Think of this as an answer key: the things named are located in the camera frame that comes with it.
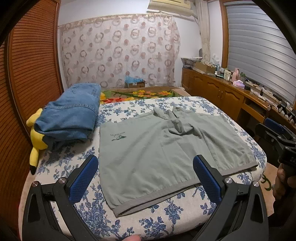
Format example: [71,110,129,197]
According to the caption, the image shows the grey-green shorts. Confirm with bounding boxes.
[99,107,257,217]

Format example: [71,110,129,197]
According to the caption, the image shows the person's right hand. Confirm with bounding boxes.
[273,164,290,200]

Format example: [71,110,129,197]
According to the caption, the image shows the person's left hand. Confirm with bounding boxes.
[122,235,142,241]

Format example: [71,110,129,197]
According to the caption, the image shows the long wooden sideboard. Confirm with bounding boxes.
[182,68,295,135]

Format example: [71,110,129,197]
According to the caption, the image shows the yellow plush toy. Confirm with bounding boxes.
[26,108,48,175]

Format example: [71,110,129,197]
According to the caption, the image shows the pink tissue box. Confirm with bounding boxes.
[233,80,245,89]

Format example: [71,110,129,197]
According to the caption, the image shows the pink bottle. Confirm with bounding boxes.
[232,68,240,82]

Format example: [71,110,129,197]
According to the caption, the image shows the grey window blind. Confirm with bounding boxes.
[224,1,295,103]

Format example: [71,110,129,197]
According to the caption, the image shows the folded blue jeans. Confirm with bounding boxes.
[34,83,101,150]

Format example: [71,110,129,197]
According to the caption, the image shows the cardboard box on sideboard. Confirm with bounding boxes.
[195,62,216,74]

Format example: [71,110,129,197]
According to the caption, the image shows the colourful flower blanket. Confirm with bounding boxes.
[100,86,188,104]

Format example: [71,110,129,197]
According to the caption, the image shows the brown louvered wardrobe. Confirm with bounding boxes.
[1,1,63,240]

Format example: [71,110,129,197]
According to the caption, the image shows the cardboard box with blue bag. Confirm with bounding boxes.
[125,76,145,88]

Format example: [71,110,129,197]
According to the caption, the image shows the beige lace side curtain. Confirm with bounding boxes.
[195,0,211,63]

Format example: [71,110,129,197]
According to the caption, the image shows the white air conditioner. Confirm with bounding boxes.
[148,0,194,16]

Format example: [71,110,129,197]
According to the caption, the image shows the ring-patterned sheer curtain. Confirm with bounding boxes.
[59,14,180,89]

